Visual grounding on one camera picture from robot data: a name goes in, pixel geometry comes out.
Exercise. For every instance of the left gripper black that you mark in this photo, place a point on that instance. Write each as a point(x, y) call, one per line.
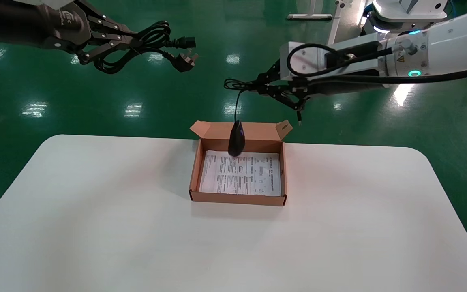
point(63, 28)

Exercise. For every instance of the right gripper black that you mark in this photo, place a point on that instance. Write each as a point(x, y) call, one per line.
point(330, 86)

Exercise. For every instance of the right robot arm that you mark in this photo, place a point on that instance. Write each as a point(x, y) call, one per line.
point(452, 44)

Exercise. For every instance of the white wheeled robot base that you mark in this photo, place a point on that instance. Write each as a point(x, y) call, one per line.
point(403, 12)

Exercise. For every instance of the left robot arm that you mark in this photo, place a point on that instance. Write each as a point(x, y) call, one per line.
point(2, 24)

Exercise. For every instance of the open brown cardboard box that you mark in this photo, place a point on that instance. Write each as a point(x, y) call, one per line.
point(237, 199)

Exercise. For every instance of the printed white paper sheet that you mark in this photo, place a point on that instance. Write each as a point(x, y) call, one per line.
point(237, 174)

